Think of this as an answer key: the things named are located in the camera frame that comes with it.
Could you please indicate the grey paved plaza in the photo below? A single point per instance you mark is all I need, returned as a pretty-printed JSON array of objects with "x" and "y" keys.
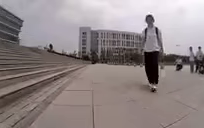
[{"x": 123, "y": 103}]

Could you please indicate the wide grey stone steps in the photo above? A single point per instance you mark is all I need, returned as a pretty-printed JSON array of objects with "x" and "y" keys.
[{"x": 20, "y": 71}]

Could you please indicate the white building with many windows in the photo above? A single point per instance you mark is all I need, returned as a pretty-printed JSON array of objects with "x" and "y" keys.
[{"x": 110, "y": 40}]

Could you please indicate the grey layered building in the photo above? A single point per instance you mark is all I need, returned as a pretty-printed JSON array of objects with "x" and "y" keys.
[{"x": 3, "y": 23}]

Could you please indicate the person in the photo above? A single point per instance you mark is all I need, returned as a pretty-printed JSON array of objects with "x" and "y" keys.
[
  {"x": 152, "y": 50},
  {"x": 191, "y": 60},
  {"x": 179, "y": 64},
  {"x": 199, "y": 56},
  {"x": 50, "y": 47}
]

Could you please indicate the grey brick strip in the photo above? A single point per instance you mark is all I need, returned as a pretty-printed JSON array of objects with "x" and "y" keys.
[{"x": 23, "y": 111}]

